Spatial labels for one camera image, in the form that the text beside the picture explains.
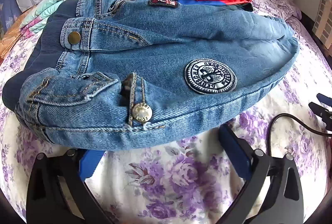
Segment brick pattern panel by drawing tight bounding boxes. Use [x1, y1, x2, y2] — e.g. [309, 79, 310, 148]
[312, 0, 332, 46]

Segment blue denim pants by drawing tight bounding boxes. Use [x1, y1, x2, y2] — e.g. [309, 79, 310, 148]
[1, 0, 299, 151]

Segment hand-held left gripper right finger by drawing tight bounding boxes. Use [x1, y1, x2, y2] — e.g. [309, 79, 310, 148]
[218, 123, 304, 224]

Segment brown pillow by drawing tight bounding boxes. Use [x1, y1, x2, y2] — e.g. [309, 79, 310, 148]
[0, 5, 40, 59]

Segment blue patterned cloth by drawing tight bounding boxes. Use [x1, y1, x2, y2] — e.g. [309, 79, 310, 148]
[0, 0, 24, 33]

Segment folded dark garment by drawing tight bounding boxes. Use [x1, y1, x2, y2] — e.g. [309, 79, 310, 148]
[145, 0, 255, 14]

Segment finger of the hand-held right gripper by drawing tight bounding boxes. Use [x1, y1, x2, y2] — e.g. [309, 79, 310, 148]
[308, 93, 332, 124]

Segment black cable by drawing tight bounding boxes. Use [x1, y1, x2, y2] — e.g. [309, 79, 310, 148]
[267, 113, 332, 158]

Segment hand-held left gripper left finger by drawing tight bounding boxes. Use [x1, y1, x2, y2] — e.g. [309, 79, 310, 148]
[26, 148, 115, 224]

